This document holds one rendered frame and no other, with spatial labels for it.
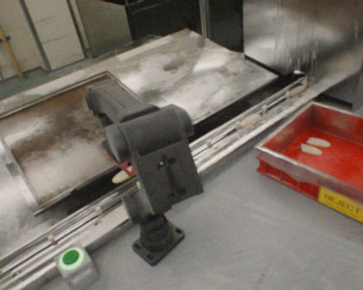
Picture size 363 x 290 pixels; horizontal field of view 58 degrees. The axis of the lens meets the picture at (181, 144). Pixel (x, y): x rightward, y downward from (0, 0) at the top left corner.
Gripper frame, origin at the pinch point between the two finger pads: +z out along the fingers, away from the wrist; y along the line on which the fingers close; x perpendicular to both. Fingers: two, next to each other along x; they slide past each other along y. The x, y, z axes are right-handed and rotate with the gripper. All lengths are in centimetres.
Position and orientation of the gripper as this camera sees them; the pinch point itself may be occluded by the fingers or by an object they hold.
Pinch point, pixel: (127, 170)
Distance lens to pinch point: 94.5
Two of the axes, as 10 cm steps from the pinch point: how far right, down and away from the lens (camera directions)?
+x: -7.8, 4.6, -4.3
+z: 1.3, 7.9, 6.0
